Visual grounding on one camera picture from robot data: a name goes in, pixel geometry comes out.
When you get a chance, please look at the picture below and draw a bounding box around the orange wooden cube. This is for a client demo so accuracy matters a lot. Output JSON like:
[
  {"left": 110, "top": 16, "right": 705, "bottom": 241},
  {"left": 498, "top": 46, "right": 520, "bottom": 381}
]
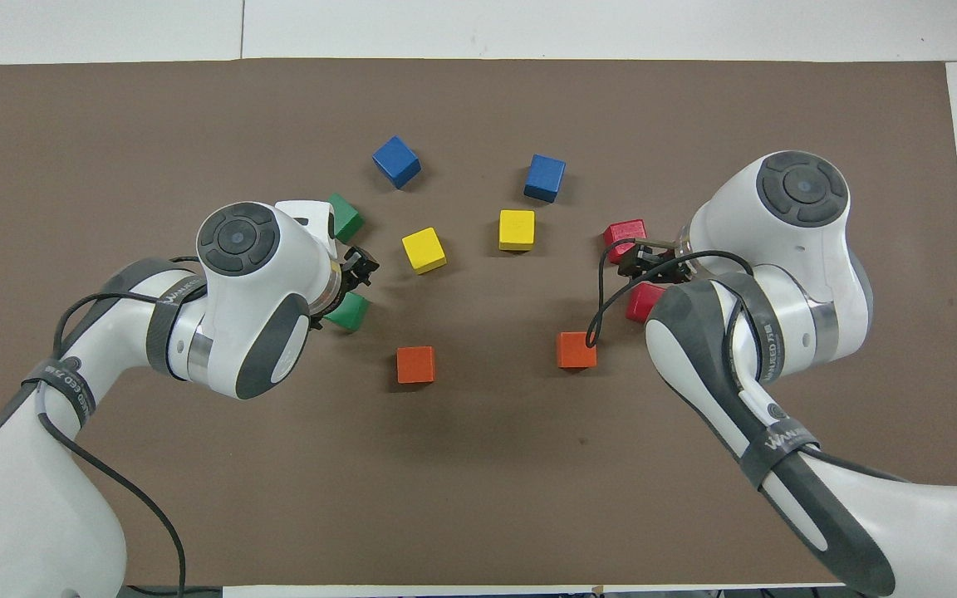
[
  {"left": 556, "top": 331, "right": 598, "bottom": 370},
  {"left": 396, "top": 346, "right": 437, "bottom": 385}
]

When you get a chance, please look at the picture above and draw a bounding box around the brown paper table mat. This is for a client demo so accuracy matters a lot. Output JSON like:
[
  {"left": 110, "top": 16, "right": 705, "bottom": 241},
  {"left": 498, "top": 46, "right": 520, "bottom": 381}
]
[{"left": 0, "top": 56, "right": 957, "bottom": 589}]

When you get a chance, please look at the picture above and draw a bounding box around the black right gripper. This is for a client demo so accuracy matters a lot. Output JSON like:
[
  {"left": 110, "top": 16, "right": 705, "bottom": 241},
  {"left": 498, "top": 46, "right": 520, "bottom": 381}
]
[{"left": 618, "top": 248, "right": 695, "bottom": 287}]

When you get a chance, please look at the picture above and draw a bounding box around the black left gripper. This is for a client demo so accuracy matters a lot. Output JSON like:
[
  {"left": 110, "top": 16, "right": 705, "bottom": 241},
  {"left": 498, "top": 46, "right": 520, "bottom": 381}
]
[{"left": 310, "top": 246, "right": 380, "bottom": 331}]

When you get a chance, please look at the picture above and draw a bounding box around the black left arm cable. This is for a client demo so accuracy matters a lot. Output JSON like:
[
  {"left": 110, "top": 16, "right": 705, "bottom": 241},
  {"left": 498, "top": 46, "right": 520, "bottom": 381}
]
[{"left": 37, "top": 253, "right": 201, "bottom": 598}]

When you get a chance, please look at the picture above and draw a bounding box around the black floor cable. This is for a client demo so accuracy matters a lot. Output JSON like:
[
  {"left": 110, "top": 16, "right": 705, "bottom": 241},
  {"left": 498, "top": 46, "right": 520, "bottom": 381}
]
[{"left": 125, "top": 584, "right": 223, "bottom": 596}]

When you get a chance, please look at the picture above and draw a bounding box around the blue wooden cube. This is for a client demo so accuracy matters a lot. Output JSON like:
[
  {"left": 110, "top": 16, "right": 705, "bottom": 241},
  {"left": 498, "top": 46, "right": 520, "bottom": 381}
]
[
  {"left": 371, "top": 135, "right": 422, "bottom": 190},
  {"left": 523, "top": 154, "right": 567, "bottom": 204}
]

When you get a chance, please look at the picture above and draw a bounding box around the green wooden cube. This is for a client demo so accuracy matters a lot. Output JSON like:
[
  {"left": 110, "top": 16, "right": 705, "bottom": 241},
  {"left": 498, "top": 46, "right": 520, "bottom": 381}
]
[
  {"left": 327, "top": 193, "right": 366, "bottom": 245},
  {"left": 323, "top": 291, "right": 371, "bottom": 333}
]

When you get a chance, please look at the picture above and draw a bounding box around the yellow wooden cube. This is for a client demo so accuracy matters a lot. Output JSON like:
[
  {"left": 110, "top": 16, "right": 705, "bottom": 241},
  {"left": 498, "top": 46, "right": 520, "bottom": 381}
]
[
  {"left": 498, "top": 208, "right": 537, "bottom": 252},
  {"left": 400, "top": 226, "right": 449, "bottom": 276}
]

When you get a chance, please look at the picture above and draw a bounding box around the red wooden cube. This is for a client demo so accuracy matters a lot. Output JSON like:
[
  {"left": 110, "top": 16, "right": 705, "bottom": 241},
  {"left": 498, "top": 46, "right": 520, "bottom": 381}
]
[
  {"left": 602, "top": 218, "right": 648, "bottom": 265},
  {"left": 626, "top": 282, "right": 667, "bottom": 324}
]

